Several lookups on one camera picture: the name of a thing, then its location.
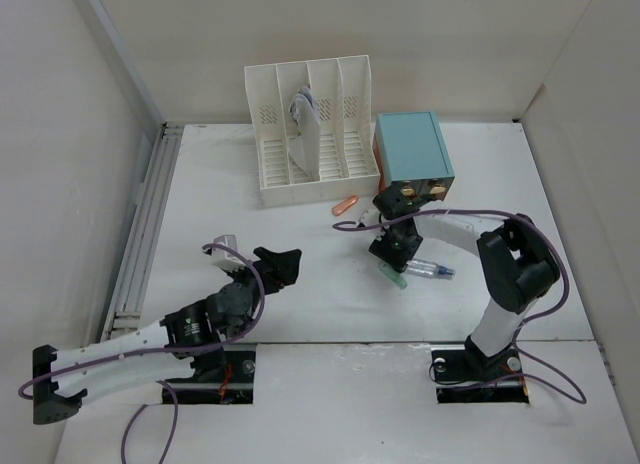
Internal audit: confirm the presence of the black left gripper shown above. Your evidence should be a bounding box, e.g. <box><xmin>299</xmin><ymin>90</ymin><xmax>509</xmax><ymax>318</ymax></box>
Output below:
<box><xmin>225</xmin><ymin>248</ymin><xmax>299</xmax><ymax>309</ymax></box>

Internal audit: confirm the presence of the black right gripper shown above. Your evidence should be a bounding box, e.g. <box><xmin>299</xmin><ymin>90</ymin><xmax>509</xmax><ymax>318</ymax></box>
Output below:
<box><xmin>369</xmin><ymin>220</ymin><xmax>423</xmax><ymax>273</ymax></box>

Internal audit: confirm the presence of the clear blue glue bottle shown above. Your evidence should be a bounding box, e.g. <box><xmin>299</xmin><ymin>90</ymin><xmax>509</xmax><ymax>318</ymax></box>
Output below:
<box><xmin>405</xmin><ymin>259</ymin><xmax>456</xmax><ymax>280</ymax></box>

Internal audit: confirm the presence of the teal orange drawer box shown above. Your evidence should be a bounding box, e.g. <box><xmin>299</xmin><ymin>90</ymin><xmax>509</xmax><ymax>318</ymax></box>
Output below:
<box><xmin>373</xmin><ymin>111</ymin><xmax>455</xmax><ymax>200</ymax></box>

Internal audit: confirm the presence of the white spiral bound manual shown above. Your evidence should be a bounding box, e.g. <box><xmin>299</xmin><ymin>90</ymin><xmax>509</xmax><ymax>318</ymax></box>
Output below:
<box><xmin>288</xmin><ymin>86</ymin><xmax>321</xmax><ymax>181</ymax></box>

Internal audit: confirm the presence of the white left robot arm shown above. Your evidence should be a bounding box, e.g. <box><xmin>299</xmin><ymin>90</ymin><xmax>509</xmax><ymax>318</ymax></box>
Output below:
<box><xmin>19</xmin><ymin>235</ymin><xmax>302</xmax><ymax>425</ymax></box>

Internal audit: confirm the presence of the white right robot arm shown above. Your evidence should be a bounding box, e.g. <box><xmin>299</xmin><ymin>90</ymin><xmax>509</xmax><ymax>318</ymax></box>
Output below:
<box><xmin>369</xmin><ymin>188</ymin><xmax>561</xmax><ymax>378</ymax></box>

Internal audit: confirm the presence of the green transparent tube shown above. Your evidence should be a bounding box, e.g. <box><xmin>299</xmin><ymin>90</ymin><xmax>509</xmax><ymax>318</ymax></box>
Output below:
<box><xmin>378</xmin><ymin>262</ymin><xmax>408</xmax><ymax>290</ymax></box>

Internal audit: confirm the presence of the white plastic file organizer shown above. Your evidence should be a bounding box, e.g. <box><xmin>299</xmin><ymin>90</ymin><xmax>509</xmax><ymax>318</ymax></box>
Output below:
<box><xmin>244</xmin><ymin>55</ymin><xmax>380</xmax><ymax>206</ymax></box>

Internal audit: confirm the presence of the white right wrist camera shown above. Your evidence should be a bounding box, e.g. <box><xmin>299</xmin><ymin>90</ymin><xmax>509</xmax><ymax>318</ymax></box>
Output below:
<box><xmin>357</xmin><ymin>208</ymin><xmax>382</xmax><ymax>228</ymax></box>

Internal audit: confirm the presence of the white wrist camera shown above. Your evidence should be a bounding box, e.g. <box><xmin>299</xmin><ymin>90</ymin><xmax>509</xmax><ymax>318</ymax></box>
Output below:
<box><xmin>357</xmin><ymin>208</ymin><xmax>382</xmax><ymax>228</ymax></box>
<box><xmin>202</xmin><ymin>234</ymin><xmax>244</xmax><ymax>272</ymax></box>

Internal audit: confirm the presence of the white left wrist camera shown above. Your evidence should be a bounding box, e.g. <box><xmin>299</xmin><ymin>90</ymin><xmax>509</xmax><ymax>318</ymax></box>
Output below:
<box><xmin>202</xmin><ymin>234</ymin><xmax>244</xmax><ymax>272</ymax></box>

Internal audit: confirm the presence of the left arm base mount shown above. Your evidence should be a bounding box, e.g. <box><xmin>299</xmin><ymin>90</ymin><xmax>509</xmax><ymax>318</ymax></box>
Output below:
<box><xmin>167</xmin><ymin>344</ymin><xmax>257</xmax><ymax>405</ymax></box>

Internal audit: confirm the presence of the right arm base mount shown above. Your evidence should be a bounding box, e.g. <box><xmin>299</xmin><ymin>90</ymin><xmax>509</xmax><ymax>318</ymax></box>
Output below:
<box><xmin>429</xmin><ymin>343</ymin><xmax>529</xmax><ymax>404</ymax></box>

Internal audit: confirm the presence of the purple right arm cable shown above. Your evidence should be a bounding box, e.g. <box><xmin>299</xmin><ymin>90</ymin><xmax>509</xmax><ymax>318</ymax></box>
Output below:
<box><xmin>332</xmin><ymin>208</ymin><xmax>587</xmax><ymax>405</ymax></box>

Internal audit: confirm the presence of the aluminium frame rail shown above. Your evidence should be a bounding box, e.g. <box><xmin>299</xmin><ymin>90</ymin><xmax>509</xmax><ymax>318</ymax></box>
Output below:
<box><xmin>95</xmin><ymin>123</ymin><xmax>184</xmax><ymax>342</ymax></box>

